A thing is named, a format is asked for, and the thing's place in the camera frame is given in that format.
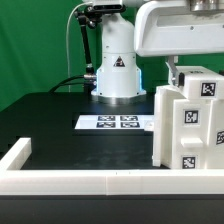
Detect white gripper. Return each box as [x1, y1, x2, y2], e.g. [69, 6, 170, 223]
[134, 0, 224, 87]

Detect white cabinet top block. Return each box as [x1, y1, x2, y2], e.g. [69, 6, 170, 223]
[169, 66, 224, 100]

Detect white cabinet body box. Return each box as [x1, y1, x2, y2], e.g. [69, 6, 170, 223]
[152, 86, 224, 169]

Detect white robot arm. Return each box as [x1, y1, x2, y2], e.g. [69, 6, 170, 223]
[83, 0, 224, 104]

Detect white base tag plate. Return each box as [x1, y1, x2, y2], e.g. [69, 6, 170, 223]
[75, 115, 154, 130]

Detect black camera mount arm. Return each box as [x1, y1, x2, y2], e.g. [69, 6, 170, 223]
[75, 3, 126, 74]

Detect black cable bundle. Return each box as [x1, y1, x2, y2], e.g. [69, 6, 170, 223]
[48, 75, 98, 94]

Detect white camera cable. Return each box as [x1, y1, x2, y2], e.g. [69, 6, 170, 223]
[65, 2, 87, 93]

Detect white U-shaped obstacle wall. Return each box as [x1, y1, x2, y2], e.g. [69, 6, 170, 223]
[0, 138, 224, 195]

